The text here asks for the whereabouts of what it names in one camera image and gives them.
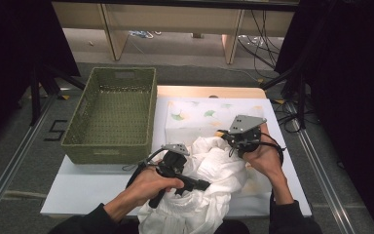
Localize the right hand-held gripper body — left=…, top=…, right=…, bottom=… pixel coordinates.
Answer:
left=227, top=115, right=268, bottom=159

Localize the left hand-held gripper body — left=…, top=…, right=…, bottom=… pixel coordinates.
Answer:
left=155, top=143, right=190, bottom=179

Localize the white garment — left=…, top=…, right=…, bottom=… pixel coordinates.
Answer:
left=137, top=136, right=257, bottom=234

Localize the leaf print mesh laundry bag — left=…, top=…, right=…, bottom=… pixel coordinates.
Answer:
left=164, top=98, right=274, bottom=196

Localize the green woven basket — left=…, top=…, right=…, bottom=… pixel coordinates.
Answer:
left=60, top=66, right=158, bottom=166

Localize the person's right hand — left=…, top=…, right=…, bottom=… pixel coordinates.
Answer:
left=243, top=125, right=284, bottom=179

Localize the person's left hand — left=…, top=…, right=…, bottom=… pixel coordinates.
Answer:
left=123, top=165, right=185, bottom=209

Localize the black metal stand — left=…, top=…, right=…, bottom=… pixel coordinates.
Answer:
left=28, top=61, right=87, bottom=127
left=261, top=64, right=308, bottom=130

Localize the white board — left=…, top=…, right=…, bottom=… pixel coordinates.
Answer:
left=40, top=96, right=313, bottom=218

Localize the black curtain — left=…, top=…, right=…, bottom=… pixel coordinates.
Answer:
left=274, top=0, right=374, bottom=234
left=0, top=0, right=81, bottom=154

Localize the beige wooden desk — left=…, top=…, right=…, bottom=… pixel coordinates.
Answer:
left=50, top=1, right=300, bottom=65

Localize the black floor cable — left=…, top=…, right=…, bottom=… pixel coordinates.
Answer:
left=274, top=100, right=306, bottom=135

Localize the aluminium floor rail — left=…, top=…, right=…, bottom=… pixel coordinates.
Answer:
left=285, top=100, right=359, bottom=234
left=0, top=94, right=57, bottom=225

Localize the bundle of black cables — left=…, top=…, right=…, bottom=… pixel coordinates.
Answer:
left=237, top=9, right=285, bottom=71

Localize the blue white cable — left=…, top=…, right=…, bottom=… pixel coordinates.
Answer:
left=128, top=29, right=164, bottom=39

